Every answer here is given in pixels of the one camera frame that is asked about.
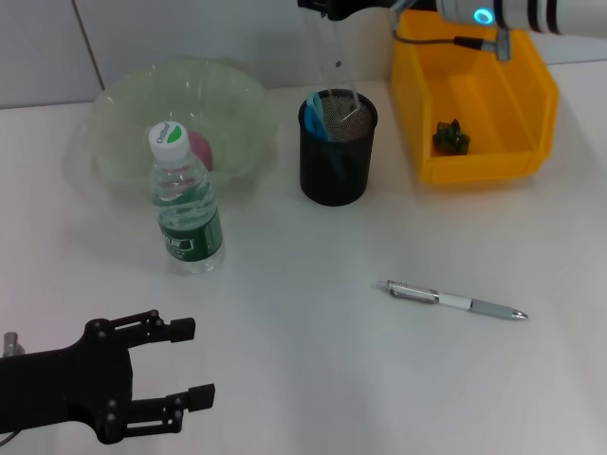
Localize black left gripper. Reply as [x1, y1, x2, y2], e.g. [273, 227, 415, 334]
[0, 309, 217, 446]

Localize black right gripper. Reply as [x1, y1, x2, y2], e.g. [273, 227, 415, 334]
[297, 0, 404, 22]

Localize clear plastic ruler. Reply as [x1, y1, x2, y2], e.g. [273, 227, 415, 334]
[303, 9, 364, 127]

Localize blue and teal scissors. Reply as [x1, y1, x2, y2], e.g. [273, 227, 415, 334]
[303, 91, 351, 181]

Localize clear green-label water bottle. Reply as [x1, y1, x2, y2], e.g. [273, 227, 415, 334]
[147, 120, 225, 275]

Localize pink peach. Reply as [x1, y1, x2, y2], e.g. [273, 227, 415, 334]
[187, 131, 213, 172]

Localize green plastic wrapper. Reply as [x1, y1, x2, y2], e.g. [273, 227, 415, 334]
[431, 118, 473, 156]

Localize silver white pen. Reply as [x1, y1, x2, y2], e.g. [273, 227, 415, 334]
[378, 278, 530, 321]

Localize translucent green fruit bowl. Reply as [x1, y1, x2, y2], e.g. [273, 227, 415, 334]
[87, 55, 279, 191]

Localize black mesh pen holder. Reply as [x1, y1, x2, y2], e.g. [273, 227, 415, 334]
[297, 88, 379, 208]

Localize yellow plastic bin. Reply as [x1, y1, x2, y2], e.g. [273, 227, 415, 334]
[391, 9, 560, 185]

